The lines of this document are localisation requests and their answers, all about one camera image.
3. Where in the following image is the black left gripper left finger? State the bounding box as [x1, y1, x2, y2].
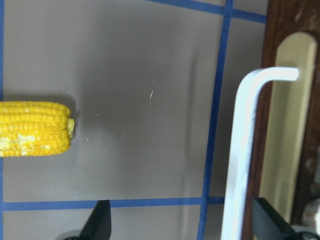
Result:
[64, 200, 112, 240]

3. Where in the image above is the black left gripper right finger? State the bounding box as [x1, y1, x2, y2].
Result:
[251, 197, 320, 240]

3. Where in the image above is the white drawer handle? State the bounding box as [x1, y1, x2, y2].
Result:
[220, 67, 299, 240]

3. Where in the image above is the light wooden drawer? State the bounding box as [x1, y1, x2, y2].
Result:
[243, 0, 320, 228]

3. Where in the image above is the yellow corn cob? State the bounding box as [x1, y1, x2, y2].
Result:
[0, 101, 75, 158]

